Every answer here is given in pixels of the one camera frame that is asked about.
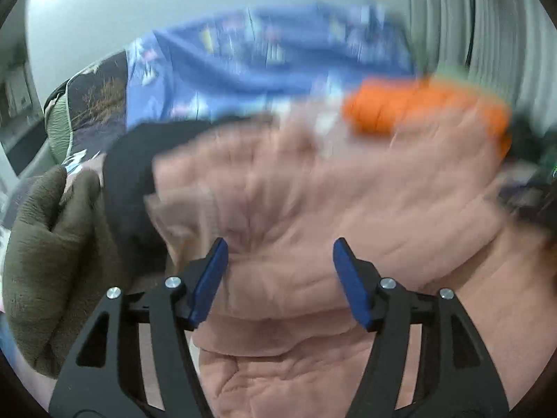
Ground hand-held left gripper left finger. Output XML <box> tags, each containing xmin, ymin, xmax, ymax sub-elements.
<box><xmin>48</xmin><ymin>238</ymin><xmax>229</xmax><ymax>418</ymax></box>

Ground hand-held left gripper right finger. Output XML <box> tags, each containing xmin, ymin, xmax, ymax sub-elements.
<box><xmin>333</xmin><ymin>238</ymin><xmax>510</xmax><ymax>418</ymax></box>

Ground pink quilted jacket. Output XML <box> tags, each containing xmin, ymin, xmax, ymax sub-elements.
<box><xmin>143</xmin><ymin>96</ymin><xmax>557</xmax><ymax>418</ymax></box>

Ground grey curtain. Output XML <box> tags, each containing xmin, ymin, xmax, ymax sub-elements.
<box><xmin>407</xmin><ymin>0</ymin><xmax>550</xmax><ymax>109</ymax></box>

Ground black garment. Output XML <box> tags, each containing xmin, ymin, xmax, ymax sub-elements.
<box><xmin>102</xmin><ymin>115</ymin><xmax>262</xmax><ymax>262</ymax></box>

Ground orange puffer garment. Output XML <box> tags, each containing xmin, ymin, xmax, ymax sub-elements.
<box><xmin>343</xmin><ymin>79</ymin><xmax>513</xmax><ymax>157</ymax></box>

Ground olive green fleece garment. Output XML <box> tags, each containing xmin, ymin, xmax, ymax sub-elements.
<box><xmin>2</xmin><ymin>166</ymin><xmax>135</xmax><ymax>379</ymax></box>

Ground blue printed quilt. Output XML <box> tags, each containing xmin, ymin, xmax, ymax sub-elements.
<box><xmin>125</xmin><ymin>3</ymin><xmax>418</xmax><ymax>129</ymax></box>

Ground dark printed pillow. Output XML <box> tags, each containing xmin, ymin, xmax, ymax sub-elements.
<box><xmin>44</xmin><ymin>50</ymin><xmax>129</xmax><ymax>166</ymax></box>

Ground grey furniture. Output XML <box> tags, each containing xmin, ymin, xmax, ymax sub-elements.
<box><xmin>0</xmin><ymin>39</ymin><xmax>48</xmax><ymax>175</ymax></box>

